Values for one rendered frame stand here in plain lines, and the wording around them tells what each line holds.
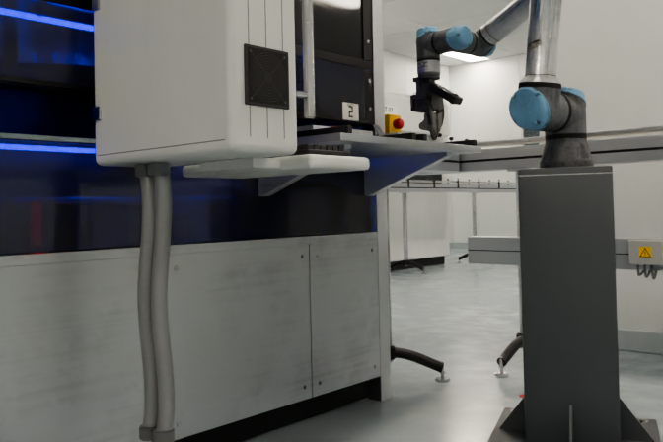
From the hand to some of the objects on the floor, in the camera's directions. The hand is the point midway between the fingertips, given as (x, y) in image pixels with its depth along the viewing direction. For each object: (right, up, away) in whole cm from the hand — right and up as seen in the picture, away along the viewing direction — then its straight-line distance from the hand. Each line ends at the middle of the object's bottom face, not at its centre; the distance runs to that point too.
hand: (436, 135), depth 229 cm
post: (-16, -92, +27) cm, 98 cm away
